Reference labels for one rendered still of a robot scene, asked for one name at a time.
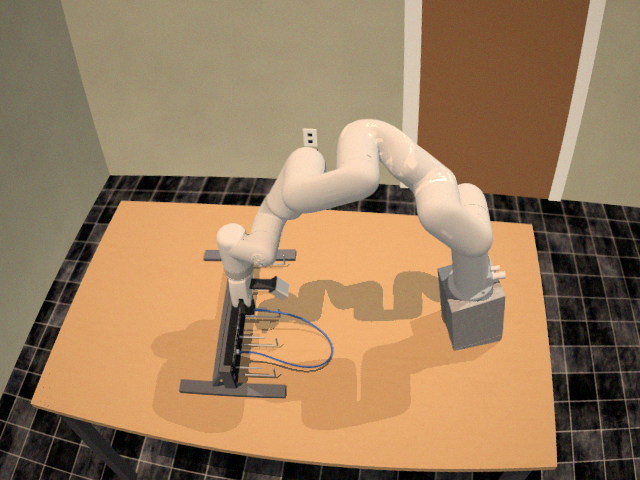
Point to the dark grey patch panel rack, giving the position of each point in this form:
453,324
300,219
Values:
228,366

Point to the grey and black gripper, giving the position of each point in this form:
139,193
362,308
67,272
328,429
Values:
241,293

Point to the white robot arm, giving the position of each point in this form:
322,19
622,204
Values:
443,206

